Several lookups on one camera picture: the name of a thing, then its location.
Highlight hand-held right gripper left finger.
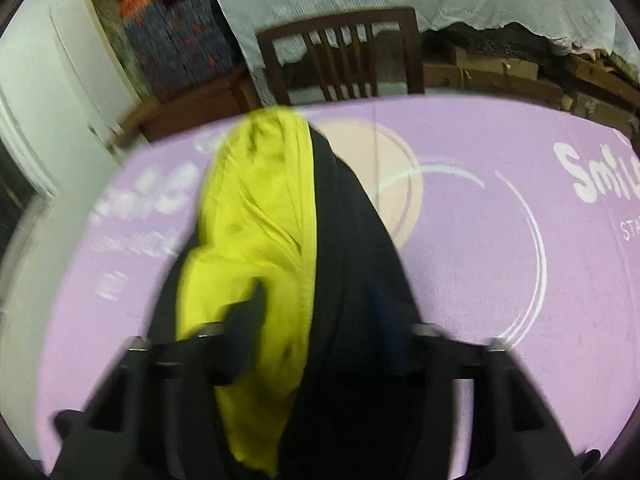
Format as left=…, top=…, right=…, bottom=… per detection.
left=52, top=280, right=268, bottom=480

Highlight wooden crate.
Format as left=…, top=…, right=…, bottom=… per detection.
left=540, top=50, right=640, bottom=136

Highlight brown cardboard box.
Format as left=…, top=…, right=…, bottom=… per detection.
left=422, top=40, right=541, bottom=92

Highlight white boards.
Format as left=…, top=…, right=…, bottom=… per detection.
left=0, top=0, right=143, bottom=201

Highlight black hoodie yellow zipper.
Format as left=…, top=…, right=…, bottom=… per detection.
left=145, top=107, right=456, bottom=480

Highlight brown wooden cabinet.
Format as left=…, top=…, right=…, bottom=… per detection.
left=122, top=67, right=263, bottom=143

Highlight green floral panel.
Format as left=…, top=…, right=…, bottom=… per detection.
left=87, top=0, right=151, bottom=101

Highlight purple printed blanket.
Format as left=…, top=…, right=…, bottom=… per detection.
left=35, top=92, right=640, bottom=471

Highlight blue patterned storage box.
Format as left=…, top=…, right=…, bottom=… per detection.
left=162, top=0, right=241, bottom=83
left=120, top=7, right=176, bottom=98

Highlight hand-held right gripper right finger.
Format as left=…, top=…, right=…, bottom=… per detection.
left=367, top=285, right=601, bottom=480

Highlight dark wooden chair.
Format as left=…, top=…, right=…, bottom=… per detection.
left=256, top=6, right=426, bottom=107

